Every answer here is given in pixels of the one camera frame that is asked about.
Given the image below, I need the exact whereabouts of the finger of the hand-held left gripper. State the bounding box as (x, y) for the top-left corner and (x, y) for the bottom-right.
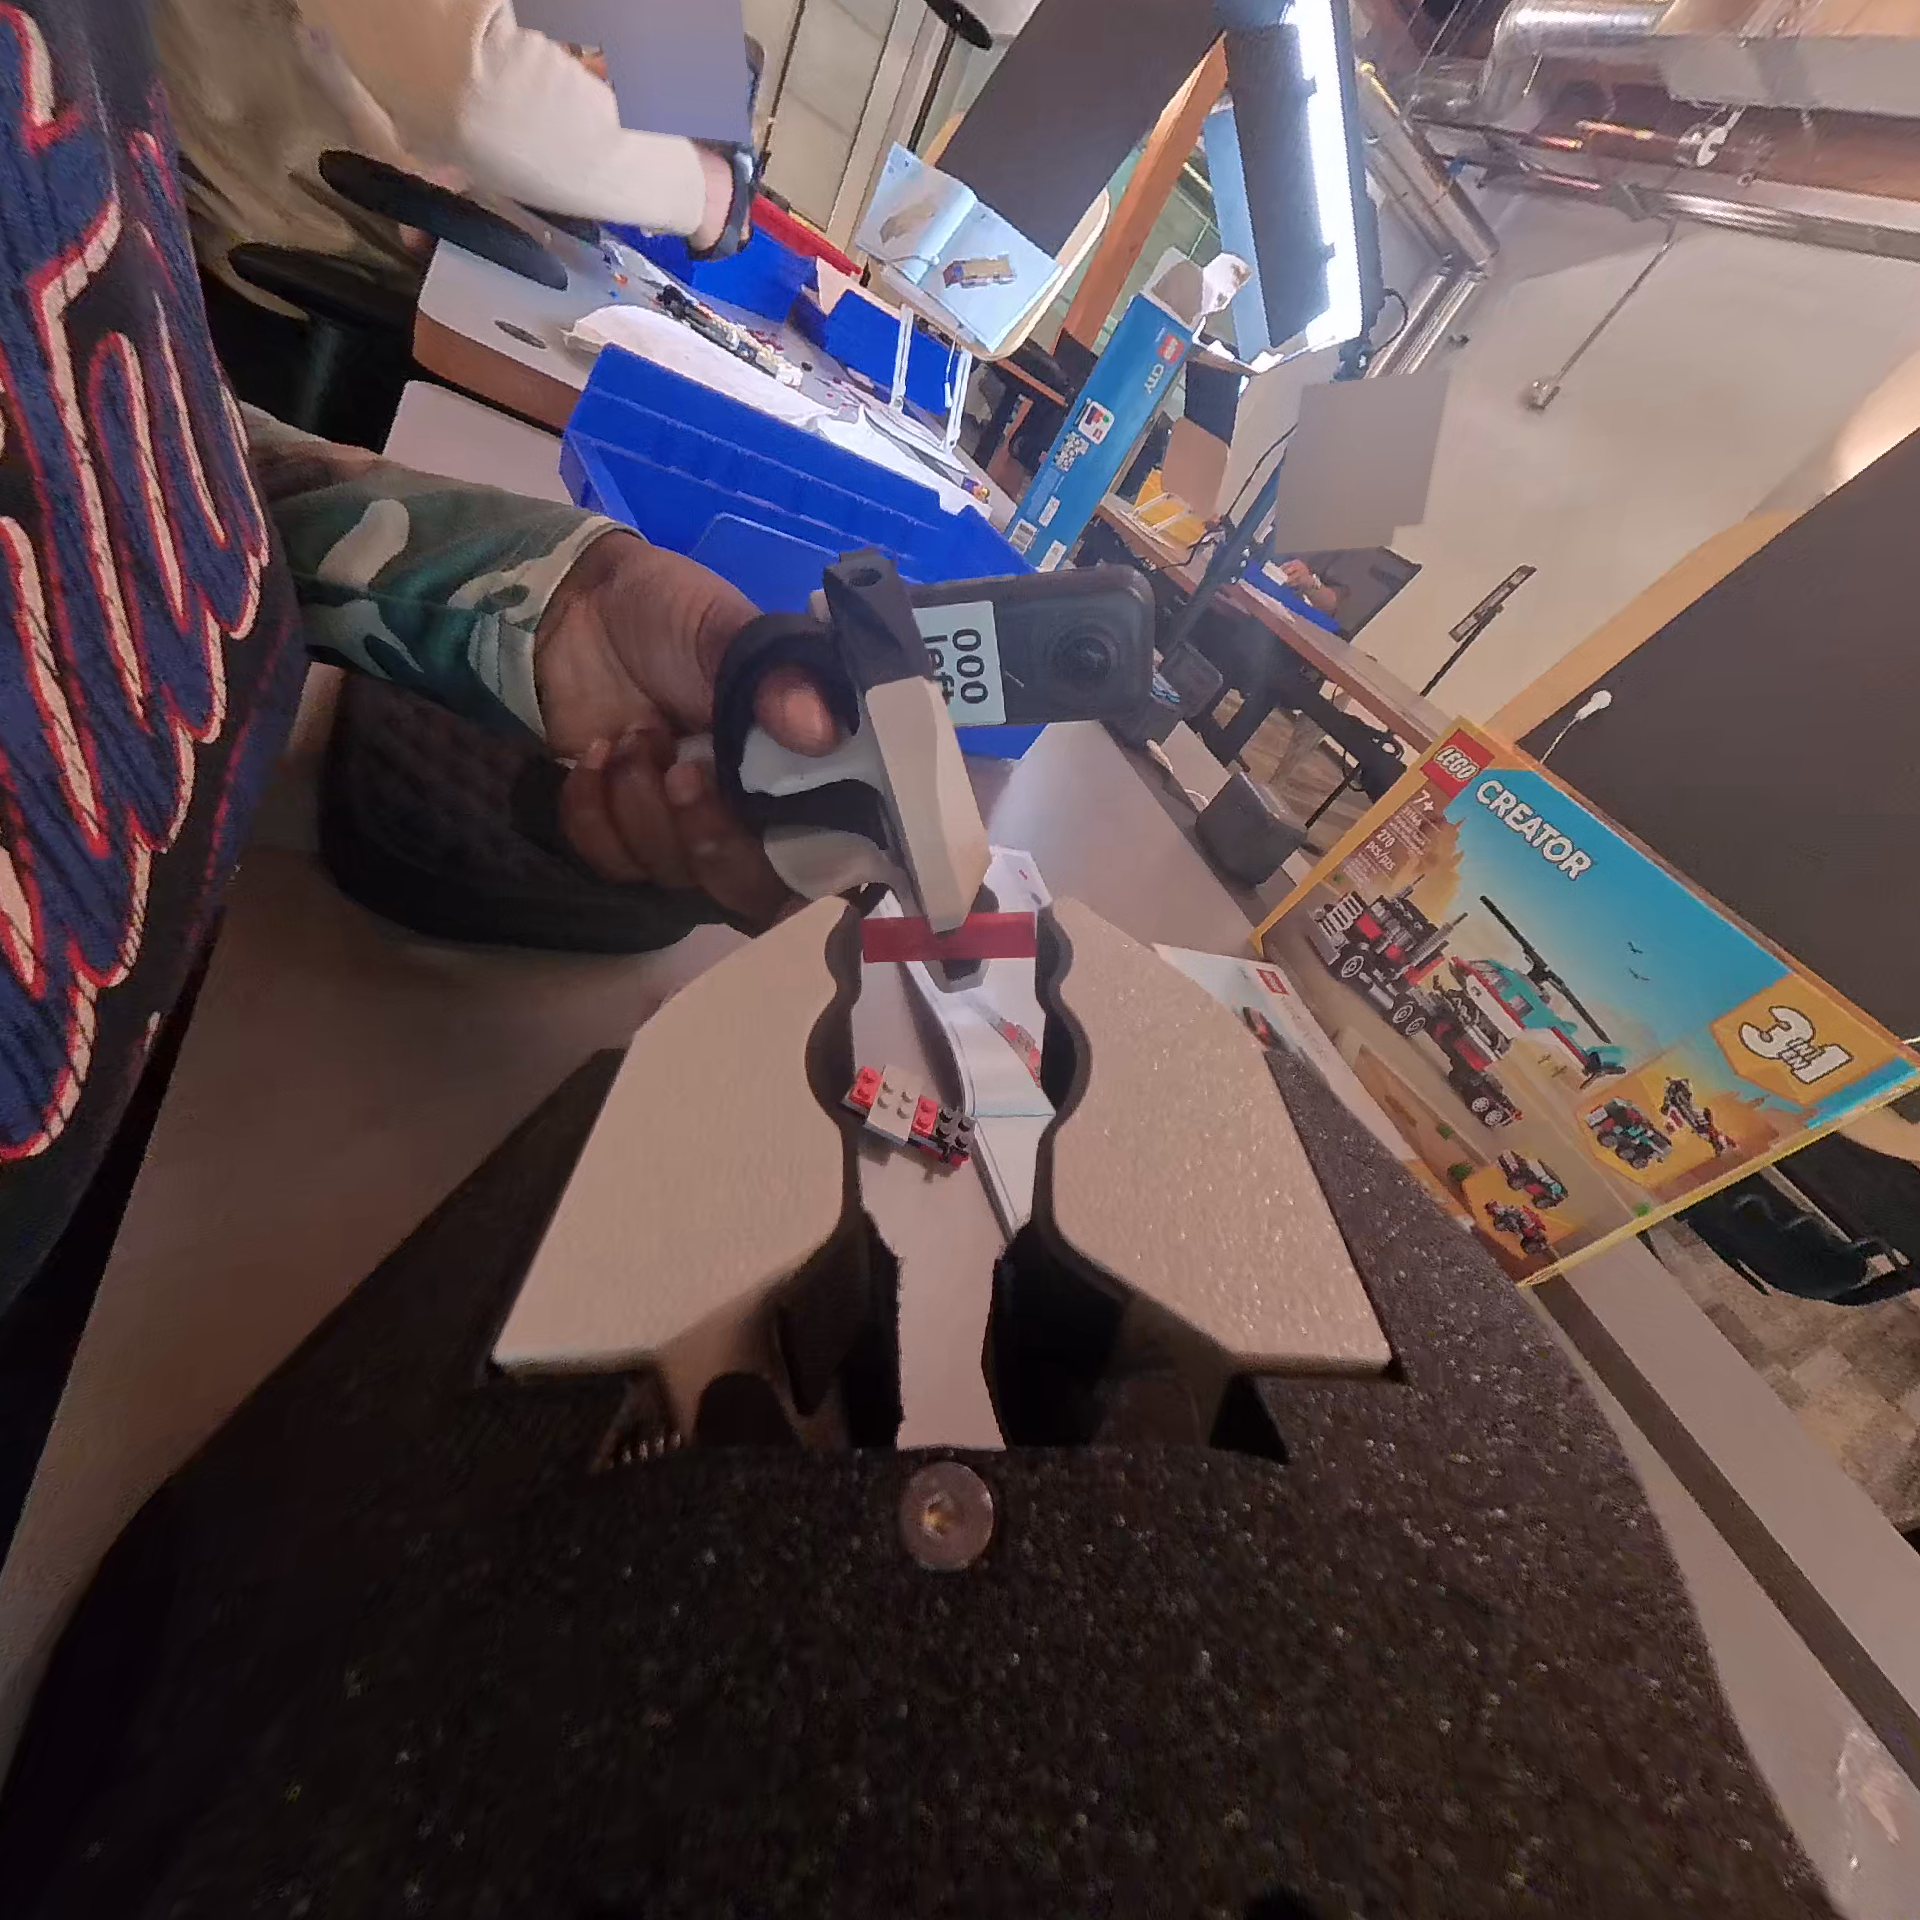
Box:
(862, 677), (994, 943)

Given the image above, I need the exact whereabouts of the small grey red lego assembly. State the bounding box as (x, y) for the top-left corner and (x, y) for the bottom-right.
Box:
(840, 1059), (979, 1170)

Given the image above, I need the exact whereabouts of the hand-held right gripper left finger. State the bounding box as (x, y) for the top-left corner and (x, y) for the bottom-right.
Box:
(492, 894), (905, 1451)

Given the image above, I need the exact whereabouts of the instruction booklet on clear stand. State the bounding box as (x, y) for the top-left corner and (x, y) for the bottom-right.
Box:
(851, 141), (1122, 450)

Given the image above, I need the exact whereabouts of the white booklet with red logo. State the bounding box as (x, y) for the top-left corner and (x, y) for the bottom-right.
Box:
(1156, 943), (1354, 1085)

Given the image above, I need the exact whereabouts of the open lego instruction booklet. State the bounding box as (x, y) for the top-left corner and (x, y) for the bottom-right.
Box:
(862, 845), (1060, 1235)

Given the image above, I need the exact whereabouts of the tall blue lego box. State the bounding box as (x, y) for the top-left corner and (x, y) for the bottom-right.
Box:
(1004, 253), (1257, 569)

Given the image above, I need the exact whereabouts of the red lego plate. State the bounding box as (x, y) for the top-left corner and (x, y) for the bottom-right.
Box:
(862, 911), (1042, 963)

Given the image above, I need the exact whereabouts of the person's left hand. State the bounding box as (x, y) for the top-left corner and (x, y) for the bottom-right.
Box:
(528, 527), (848, 925)

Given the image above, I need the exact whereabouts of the person's blue lettered sweater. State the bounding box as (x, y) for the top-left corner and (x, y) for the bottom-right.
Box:
(0, 0), (313, 1309)

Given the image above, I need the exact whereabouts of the black partition board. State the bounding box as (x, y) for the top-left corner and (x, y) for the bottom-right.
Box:
(1514, 431), (1920, 1042)

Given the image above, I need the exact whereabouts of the metal ventilation duct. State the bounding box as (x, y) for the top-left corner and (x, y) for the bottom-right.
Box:
(1370, 0), (1920, 321)

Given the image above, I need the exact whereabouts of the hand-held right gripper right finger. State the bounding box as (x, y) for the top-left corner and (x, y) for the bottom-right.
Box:
(994, 894), (1398, 1454)

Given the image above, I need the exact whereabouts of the dark grey small block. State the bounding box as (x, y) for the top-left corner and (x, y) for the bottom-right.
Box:
(1194, 767), (1307, 889)

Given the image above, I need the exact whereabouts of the black overhead panel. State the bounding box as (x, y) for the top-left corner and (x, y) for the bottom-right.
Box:
(930, 0), (1238, 258)

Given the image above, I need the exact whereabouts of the large blue plastic bin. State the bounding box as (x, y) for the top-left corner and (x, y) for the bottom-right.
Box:
(559, 346), (1052, 760)

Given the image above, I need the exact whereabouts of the bright light panel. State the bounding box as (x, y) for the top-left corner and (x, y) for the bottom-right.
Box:
(1218, 0), (1390, 370)

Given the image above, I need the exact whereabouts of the black bag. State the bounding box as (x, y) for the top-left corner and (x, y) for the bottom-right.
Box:
(1682, 1132), (1920, 1307)

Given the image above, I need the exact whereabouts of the small blue plastic bin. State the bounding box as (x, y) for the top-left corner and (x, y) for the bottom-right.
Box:
(605, 221), (823, 324)
(818, 283), (971, 415)

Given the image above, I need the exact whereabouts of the yellow-edged lego set box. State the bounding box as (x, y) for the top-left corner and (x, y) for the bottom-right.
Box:
(1252, 714), (1920, 1288)

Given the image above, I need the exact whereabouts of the person's left forearm camouflage sleeve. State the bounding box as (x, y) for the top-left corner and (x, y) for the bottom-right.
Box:
(240, 401), (634, 741)

